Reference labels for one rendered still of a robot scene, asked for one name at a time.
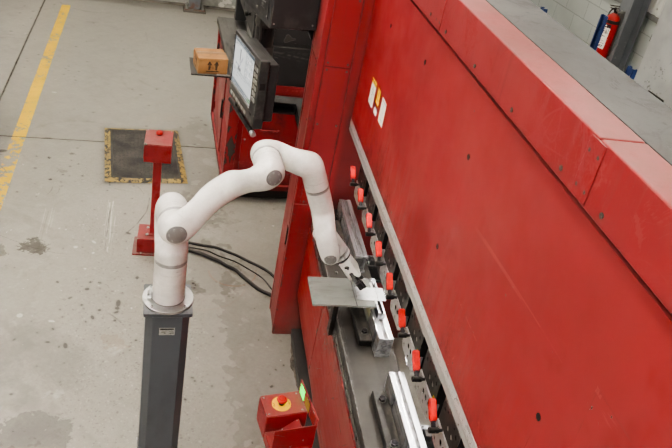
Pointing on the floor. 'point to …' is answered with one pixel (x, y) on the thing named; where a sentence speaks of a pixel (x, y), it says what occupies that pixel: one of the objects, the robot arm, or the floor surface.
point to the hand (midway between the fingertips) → (359, 281)
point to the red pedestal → (162, 141)
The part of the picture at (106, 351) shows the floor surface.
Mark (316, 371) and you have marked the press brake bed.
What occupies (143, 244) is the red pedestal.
